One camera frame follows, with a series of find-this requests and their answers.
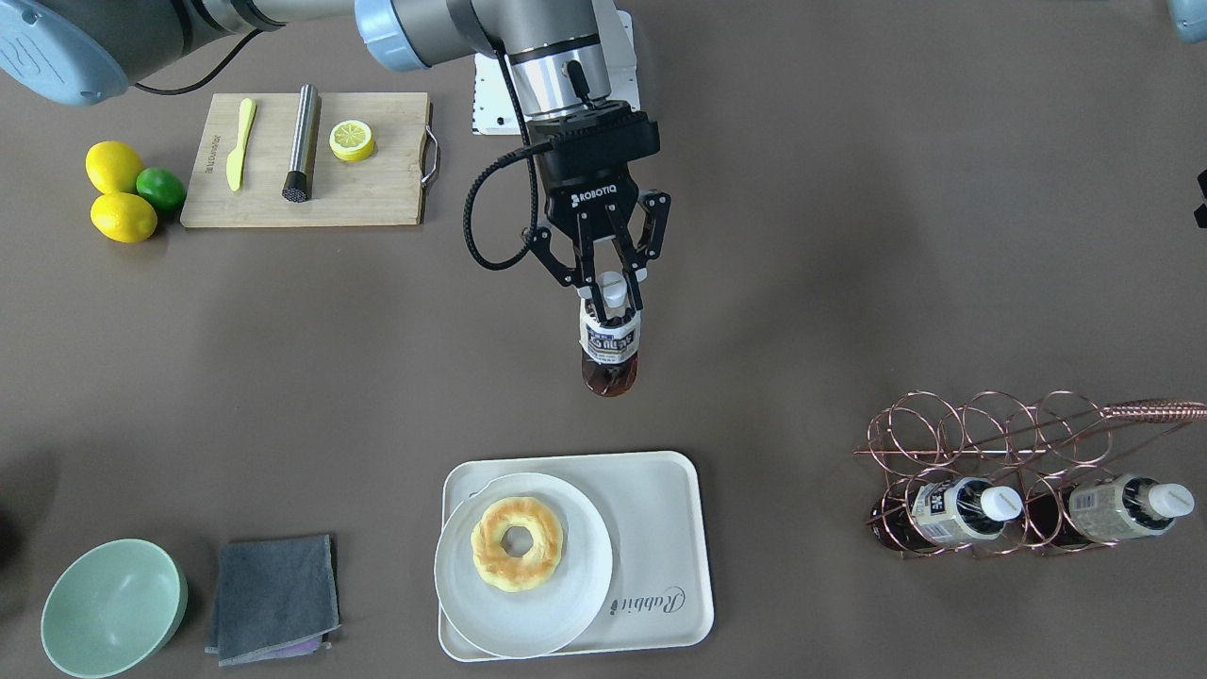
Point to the white serving tray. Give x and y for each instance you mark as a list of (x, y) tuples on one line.
[(660, 593)]

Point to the tea bottle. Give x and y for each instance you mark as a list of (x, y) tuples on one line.
[(1120, 508), (948, 514), (609, 338)]

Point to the white plate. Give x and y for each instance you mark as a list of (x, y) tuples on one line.
[(540, 621)]

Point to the copper wire bottle rack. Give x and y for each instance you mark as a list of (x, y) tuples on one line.
[(1037, 448)]

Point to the green bowl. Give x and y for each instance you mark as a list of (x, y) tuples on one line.
[(112, 608)]

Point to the green lime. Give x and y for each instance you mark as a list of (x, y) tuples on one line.
[(161, 188)]

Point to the wooden cutting board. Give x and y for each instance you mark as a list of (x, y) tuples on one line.
[(383, 190)]

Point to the lemon half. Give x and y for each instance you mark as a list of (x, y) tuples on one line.
[(351, 140)]

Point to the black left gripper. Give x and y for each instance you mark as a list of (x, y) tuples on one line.
[(594, 199)]

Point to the steel muddler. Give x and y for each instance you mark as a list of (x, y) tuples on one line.
[(298, 184)]

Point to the yellow plastic knife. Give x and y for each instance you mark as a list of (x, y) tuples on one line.
[(234, 164)]

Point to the tea bottle back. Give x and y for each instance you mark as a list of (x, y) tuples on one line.
[(1120, 508)]

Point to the grey folded cloth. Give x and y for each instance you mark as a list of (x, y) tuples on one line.
[(275, 598)]

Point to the yellow lemon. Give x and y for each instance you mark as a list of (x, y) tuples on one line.
[(124, 217), (113, 167)]

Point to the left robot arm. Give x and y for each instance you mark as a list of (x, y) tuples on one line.
[(597, 232)]

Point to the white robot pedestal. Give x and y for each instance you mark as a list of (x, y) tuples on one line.
[(492, 113)]

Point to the glazed donut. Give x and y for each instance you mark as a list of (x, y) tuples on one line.
[(517, 544)]

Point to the tea bottle front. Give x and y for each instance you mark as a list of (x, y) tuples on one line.
[(948, 514)]

